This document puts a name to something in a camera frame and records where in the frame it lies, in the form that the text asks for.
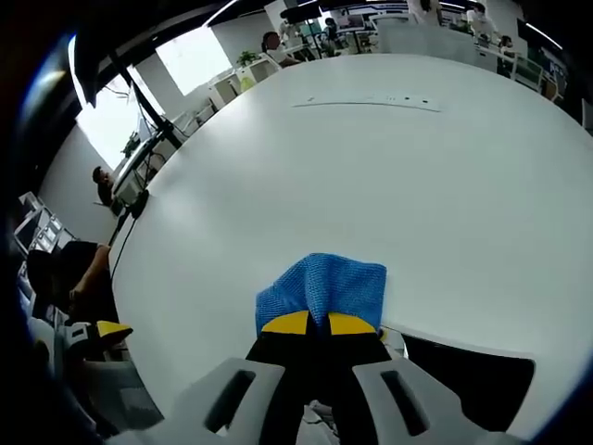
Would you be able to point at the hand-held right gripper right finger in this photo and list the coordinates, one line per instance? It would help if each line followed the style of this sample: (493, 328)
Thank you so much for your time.
(370, 375)

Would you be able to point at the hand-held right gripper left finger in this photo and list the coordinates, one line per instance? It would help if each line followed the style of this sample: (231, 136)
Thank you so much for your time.
(259, 375)

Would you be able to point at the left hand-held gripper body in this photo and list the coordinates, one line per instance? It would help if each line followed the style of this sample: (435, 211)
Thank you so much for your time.
(76, 334)

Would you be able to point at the blue cleaning cloth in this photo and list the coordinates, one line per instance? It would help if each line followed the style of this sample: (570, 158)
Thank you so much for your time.
(333, 287)

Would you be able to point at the white storage shelf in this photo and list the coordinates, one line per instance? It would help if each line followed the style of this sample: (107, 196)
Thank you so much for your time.
(39, 225)

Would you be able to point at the potted green plant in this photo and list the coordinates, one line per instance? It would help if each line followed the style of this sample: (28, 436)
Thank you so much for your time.
(247, 57)
(130, 144)

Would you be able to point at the small monitor on stand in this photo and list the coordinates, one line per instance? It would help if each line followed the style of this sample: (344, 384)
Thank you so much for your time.
(144, 130)

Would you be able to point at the black stand pole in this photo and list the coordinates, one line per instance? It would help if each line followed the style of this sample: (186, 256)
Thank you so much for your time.
(148, 106)

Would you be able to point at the black hanging screen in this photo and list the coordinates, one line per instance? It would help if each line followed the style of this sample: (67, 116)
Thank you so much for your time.
(92, 60)

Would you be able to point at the white table socket plate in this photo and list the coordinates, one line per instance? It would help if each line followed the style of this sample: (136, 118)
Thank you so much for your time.
(370, 101)

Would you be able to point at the curved ceiling light strip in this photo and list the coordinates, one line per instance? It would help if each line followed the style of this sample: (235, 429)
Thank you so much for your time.
(222, 11)

